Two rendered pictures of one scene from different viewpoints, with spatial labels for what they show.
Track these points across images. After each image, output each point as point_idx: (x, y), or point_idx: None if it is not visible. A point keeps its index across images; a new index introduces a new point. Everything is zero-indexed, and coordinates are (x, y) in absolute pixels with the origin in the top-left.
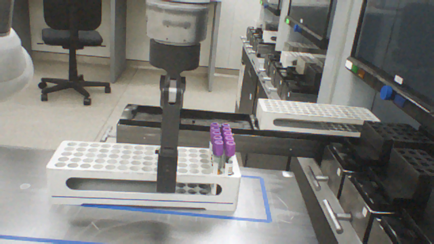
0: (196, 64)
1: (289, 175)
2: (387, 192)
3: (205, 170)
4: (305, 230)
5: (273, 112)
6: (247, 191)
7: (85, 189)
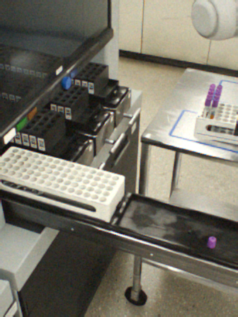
0: None
1: (147, 133)
2: (97, 108)
3: (221, 107)
4: (168, 103)
5: (114, 174)
6: (185, 127)
7: None
